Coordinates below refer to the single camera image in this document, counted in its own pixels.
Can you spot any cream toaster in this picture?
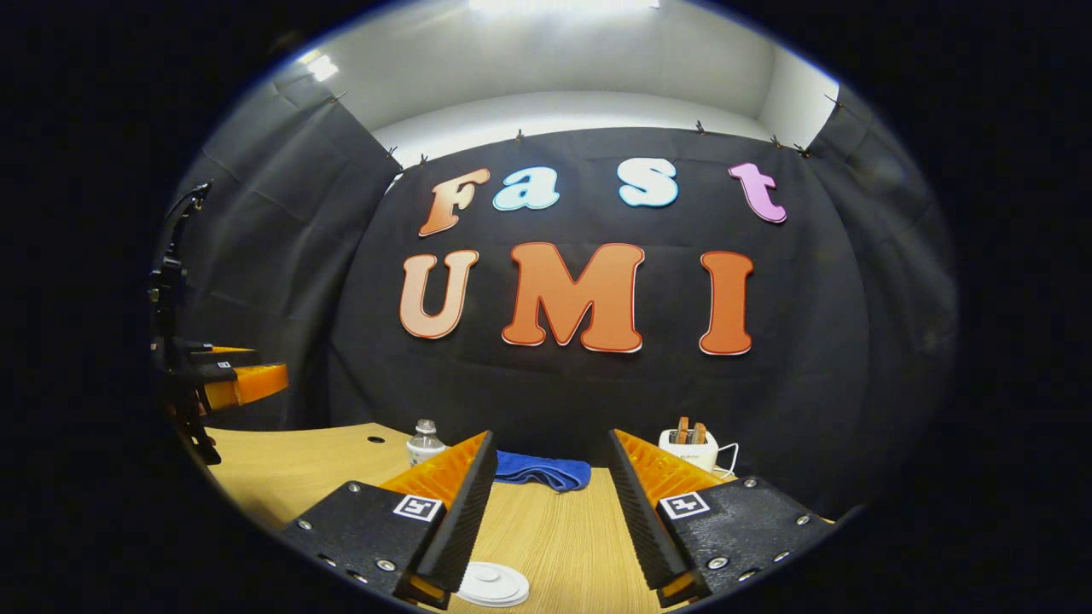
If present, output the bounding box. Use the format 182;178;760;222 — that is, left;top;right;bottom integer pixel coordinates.
658;429;720;474

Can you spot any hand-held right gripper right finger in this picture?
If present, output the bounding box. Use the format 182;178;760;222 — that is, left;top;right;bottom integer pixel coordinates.
607;427;839;608

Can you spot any clear water bottle white label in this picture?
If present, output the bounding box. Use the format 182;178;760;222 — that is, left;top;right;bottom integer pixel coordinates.
406;419;447;468

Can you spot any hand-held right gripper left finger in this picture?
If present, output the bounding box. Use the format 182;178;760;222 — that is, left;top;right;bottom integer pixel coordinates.
280;429;499;610

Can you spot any blue towel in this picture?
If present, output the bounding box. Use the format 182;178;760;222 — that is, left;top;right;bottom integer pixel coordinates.
493;450;592;493

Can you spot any white teacup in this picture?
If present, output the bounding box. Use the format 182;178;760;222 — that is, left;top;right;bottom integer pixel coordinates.
458;560;531;608

